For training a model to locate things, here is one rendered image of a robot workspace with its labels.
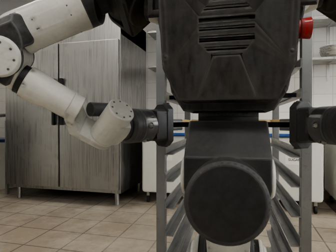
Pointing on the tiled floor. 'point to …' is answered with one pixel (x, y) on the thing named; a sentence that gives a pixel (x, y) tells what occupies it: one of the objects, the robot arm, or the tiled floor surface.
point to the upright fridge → (59, 67)
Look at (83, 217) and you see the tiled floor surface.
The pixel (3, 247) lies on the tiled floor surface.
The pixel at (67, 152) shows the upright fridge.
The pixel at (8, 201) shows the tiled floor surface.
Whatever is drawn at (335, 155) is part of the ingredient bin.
